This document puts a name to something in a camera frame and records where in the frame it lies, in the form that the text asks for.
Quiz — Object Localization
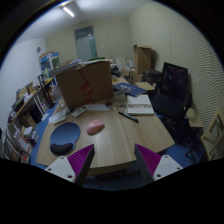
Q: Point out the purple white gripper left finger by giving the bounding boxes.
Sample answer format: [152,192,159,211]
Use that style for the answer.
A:
[46,144,95,186]

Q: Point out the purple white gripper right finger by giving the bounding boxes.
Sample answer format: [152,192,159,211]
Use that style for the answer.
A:
[134,144,182,181]

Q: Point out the dark blue mouse pad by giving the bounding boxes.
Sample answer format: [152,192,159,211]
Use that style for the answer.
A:
[50,122,81,156]

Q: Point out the pink computer mouse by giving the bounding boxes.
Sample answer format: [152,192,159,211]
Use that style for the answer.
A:
[86,120,104,134]

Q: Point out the black pen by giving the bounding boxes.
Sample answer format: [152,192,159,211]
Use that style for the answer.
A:
[118,111,139,123]

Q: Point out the white keyboard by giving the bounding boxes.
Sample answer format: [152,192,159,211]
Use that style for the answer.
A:
[49,109,66,124]

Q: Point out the white remote control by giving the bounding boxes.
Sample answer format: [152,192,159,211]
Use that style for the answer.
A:
[72,105,88,118]

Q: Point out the white open book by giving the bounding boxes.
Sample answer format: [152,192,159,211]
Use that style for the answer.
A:
[127,95,154,115]

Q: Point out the wooden shelf unit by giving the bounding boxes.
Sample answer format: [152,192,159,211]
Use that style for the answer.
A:
[0,87,51,164]

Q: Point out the light wooden chair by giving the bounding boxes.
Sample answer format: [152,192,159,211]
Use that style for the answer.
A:
[201,106,224,161]

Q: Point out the black office chair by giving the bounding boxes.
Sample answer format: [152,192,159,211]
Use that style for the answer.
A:
[151,62,192,133]

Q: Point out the blue book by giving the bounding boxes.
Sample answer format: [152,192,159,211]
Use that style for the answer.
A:
[113,83,146,97]

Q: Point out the large brown cardboard box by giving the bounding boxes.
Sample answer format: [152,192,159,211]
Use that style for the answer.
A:
[56,61,113,109]

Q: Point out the blue white display cabinet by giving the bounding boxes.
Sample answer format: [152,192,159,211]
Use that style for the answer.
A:
[39,52,60,79]

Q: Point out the tall cardboard box background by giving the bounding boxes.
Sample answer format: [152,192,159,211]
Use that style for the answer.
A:
[134,44,151,74]

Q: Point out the grey door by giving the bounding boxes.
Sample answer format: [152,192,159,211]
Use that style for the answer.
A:
[74,26,97,61]

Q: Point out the ceiling light fixture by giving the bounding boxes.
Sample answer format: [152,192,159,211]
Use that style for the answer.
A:
[63,6,75,17]

